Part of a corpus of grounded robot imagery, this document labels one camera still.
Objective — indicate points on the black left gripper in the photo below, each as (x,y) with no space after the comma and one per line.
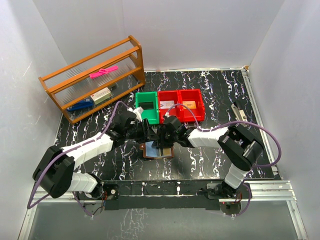
(150,135)

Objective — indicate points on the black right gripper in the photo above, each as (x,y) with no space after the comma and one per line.
(161,143)

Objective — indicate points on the brown leather card holder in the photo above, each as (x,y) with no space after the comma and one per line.
(165,152)

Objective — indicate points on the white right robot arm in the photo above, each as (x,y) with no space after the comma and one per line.
(241,147)

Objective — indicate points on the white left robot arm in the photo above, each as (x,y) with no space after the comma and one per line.
(56,171)

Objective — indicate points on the white card in bin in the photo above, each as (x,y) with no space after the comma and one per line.
(166,104)

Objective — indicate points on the orange card in bin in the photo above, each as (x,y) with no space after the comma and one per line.
(190,104)

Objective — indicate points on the green plastic bin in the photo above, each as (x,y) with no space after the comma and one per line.
(148,101)

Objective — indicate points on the red plastic bin right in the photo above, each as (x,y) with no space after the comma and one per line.
(192,95)

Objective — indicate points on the white red small box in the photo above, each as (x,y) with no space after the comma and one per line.
(101,95)

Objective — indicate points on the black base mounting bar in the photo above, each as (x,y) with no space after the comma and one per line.
(208,194)

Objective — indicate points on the blue stapler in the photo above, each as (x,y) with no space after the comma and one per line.
(83,104)

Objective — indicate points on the pink plastic clip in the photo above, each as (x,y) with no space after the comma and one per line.
(103,71)

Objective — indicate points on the wooden shelf rack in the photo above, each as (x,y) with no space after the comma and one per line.
(72,83)

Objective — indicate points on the grey metal stapler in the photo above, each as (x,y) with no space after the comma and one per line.
(238,111)

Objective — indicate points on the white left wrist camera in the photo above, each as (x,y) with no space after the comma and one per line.
(137,111)

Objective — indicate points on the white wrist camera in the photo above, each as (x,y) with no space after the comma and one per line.
(166,115)
(137,111)

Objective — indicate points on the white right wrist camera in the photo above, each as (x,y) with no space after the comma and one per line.
(166,115)

